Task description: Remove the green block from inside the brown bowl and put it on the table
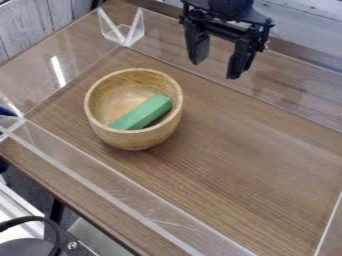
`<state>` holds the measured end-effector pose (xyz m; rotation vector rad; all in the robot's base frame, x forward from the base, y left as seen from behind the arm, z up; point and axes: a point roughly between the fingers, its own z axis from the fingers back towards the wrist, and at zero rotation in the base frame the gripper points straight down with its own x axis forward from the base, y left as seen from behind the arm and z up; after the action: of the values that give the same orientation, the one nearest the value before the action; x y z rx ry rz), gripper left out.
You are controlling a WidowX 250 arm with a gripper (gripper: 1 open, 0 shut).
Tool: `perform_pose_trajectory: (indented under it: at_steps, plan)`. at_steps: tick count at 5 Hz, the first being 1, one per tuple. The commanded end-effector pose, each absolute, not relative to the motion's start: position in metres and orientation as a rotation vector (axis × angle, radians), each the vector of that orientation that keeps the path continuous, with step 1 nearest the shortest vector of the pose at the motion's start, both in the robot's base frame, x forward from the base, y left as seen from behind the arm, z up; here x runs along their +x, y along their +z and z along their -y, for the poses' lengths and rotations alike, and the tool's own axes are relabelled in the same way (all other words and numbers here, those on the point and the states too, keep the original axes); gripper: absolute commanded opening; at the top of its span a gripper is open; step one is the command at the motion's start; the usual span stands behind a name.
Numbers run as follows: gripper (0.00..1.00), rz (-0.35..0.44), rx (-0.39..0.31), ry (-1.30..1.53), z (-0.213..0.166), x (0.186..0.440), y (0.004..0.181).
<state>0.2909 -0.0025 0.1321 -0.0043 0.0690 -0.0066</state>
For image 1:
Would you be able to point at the black table leg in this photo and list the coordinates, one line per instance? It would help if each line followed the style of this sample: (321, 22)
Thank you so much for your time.
(56, 211)

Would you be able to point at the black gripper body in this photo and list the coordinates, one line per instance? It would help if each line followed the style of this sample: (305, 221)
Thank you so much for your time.
(226, 18)

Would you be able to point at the clear acrylic corner bracket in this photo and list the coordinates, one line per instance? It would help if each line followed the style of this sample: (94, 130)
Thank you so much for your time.
(122, 34)

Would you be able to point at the brown wooden bowl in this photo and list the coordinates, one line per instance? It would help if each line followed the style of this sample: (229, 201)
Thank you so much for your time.
(119, 92)

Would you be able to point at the green rectangular block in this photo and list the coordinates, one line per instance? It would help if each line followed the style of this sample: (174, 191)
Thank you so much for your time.
(146, 113)

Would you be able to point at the grey metal base plate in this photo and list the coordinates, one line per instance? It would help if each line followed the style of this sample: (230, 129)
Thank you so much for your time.
(71, 246)

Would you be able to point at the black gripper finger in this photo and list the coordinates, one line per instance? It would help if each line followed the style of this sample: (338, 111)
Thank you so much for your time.
(197, 40)
(242, 57)

